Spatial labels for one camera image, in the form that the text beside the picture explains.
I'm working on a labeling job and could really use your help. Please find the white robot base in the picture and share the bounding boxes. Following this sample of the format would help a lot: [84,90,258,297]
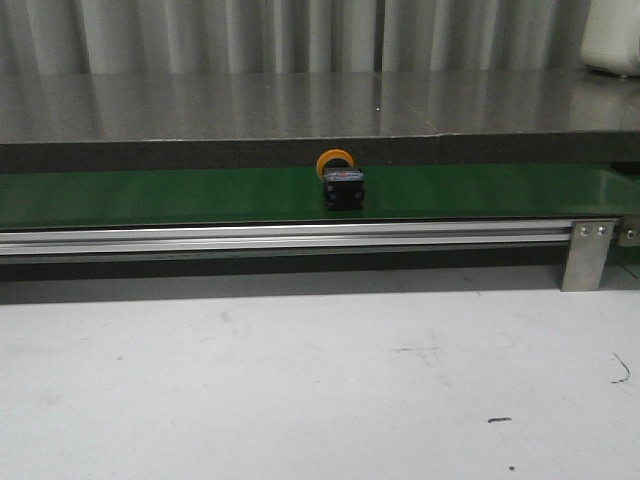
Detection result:
[580,0,639,77]

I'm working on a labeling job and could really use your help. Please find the yellow black push button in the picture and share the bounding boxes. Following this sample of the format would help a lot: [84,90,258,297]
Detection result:
[316,149,365,211]

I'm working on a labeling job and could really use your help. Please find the dark glossy raised platform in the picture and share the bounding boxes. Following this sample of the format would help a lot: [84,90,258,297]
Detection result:
[1,70,639,174]

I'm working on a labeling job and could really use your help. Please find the green conveyor belt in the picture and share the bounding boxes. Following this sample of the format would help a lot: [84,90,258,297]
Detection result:
[1,164,639,231]

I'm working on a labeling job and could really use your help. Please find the grey pleated curtain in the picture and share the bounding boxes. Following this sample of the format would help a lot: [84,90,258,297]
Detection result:
[1,1,589,75]

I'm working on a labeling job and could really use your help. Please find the aluminium conveyor side rail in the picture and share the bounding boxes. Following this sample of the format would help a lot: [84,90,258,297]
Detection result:
[1,220,573,257]

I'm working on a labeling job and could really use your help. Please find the steel conveyor support bracket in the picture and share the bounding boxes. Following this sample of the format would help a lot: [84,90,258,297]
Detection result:
[560,220,615,292]

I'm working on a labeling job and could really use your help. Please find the metal end bracket with bolt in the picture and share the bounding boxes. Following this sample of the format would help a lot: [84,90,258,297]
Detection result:
[617,214,640,247]

